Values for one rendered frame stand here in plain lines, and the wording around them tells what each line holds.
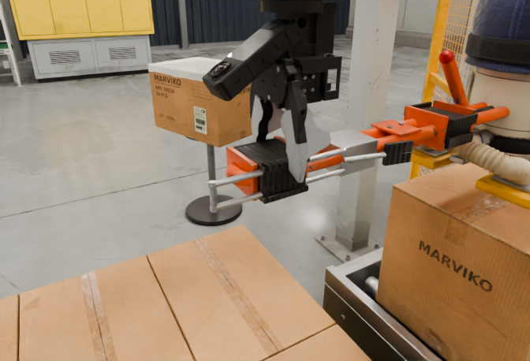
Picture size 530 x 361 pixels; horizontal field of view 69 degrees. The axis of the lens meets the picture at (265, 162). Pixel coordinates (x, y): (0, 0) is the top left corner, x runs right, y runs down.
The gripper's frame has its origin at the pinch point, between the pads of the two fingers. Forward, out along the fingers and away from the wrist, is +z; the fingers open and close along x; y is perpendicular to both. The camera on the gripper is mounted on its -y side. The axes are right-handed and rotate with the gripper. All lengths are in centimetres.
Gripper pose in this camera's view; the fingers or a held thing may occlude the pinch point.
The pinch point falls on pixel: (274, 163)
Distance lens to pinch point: 50.8
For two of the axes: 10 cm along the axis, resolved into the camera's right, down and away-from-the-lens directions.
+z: 0.0, 9.1, 4.1
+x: -5.0, -3.5, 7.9
